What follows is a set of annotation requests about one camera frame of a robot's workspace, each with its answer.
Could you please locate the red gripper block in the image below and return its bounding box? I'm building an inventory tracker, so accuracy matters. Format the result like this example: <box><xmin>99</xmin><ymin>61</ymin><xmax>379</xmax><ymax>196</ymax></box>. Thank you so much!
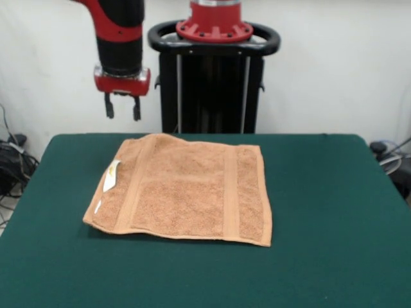
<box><xmin>94</xmin><ymin>65</ymin><xmax>151</xmax><ymax>122</ymax></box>

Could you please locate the tan terry towel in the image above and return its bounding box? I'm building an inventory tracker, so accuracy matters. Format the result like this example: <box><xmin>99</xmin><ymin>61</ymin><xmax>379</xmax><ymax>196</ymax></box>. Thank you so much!
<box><xmin>82</xmin><ymin>133</ymin><xmax>274</xmax><ymax>248</ymax></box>

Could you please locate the dark green table cloth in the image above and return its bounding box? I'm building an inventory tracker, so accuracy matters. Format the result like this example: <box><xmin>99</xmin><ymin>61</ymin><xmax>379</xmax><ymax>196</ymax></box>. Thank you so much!
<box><xmin>0</xmin><ymin>133</ymin><xmax>411</xmax><ymax>308</ymax></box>

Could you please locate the black floor object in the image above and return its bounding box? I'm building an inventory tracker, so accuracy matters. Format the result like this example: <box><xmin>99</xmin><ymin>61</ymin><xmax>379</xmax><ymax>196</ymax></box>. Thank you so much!
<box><xmin>392</xmin><ymin>166</ymin><xmax>411</xmax><ymax>200</ymax></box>

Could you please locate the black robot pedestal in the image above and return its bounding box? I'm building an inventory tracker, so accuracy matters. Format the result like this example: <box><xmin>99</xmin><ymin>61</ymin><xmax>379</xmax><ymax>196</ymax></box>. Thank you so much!
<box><xmin>147</xmin><ymin>19</ymin><xmax>282</xmax><ymax>135</ymax></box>

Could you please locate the white ring stand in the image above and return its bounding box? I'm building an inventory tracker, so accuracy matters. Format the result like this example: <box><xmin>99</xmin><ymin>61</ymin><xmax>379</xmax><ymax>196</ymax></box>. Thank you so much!
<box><xmin>378</xmin><ymin>153</ymin><xmax>403</xmax><ymax>176</ymax></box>

